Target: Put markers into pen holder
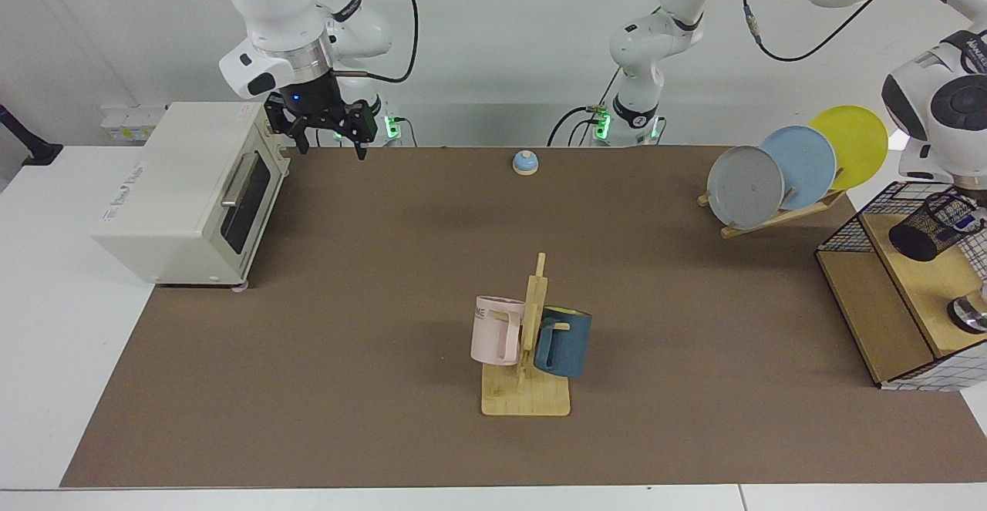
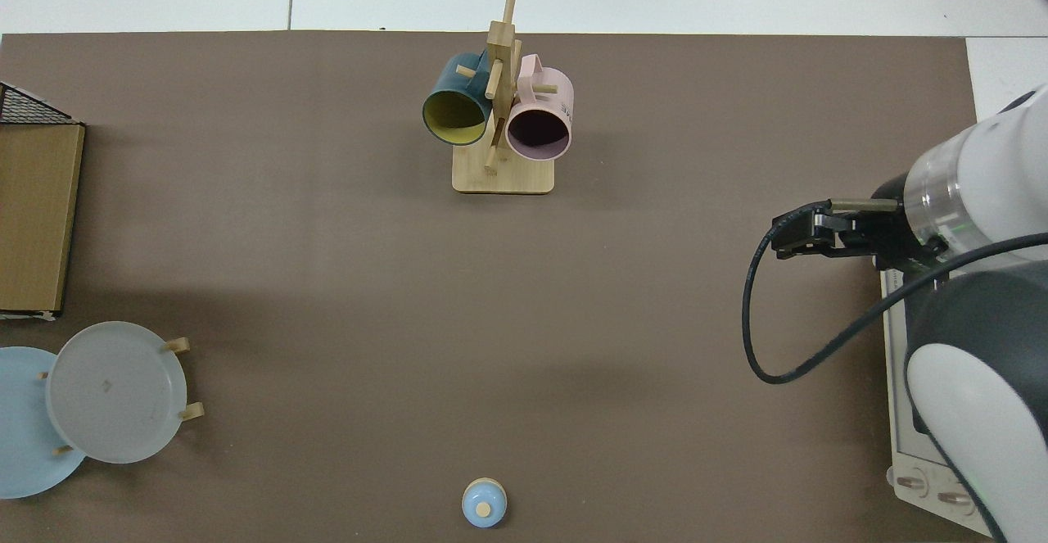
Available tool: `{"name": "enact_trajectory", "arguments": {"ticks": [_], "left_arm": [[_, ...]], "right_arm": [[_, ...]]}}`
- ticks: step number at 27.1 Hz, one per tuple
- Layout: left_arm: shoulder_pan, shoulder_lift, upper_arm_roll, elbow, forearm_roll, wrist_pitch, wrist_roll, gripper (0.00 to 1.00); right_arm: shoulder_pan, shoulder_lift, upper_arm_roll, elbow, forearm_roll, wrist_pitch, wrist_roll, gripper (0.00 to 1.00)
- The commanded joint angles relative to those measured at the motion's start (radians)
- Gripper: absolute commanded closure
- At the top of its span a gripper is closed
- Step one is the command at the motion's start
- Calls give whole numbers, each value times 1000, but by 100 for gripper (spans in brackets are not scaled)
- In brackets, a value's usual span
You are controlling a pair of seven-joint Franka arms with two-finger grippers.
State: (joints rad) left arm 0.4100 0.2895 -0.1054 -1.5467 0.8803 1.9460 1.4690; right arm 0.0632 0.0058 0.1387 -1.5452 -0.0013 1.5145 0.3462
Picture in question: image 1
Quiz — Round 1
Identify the silver metal lid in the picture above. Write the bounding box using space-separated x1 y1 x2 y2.
947 284 987 335

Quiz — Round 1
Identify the teal cup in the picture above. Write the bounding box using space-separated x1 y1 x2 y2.
534 307 593 379

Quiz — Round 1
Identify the light blue plate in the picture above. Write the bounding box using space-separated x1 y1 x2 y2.
761 126 837 211

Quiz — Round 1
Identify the pale toaster oven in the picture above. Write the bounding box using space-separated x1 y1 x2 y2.
91 101 291 292

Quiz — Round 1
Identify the pink cup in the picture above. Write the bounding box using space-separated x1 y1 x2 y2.
470 295 527 367

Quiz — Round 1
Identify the wooden plate rack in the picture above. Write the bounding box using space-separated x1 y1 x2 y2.
698 187 847 240

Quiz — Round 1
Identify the yellow plate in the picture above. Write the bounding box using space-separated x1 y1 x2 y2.
810 105 889 192

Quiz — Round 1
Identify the black mesh pen holder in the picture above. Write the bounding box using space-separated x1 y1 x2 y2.
888 192 985 262

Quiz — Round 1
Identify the wooden cup stand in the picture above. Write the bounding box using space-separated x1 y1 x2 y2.
481 253 571 417

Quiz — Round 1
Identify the brown table cloth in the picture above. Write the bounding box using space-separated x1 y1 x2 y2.
60 145 987 489

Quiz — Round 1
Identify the wire basket with wooden floor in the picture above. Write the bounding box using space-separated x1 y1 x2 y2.
816 180 987 392

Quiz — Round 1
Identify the grey plate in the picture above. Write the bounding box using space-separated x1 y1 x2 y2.
707 146 785 230

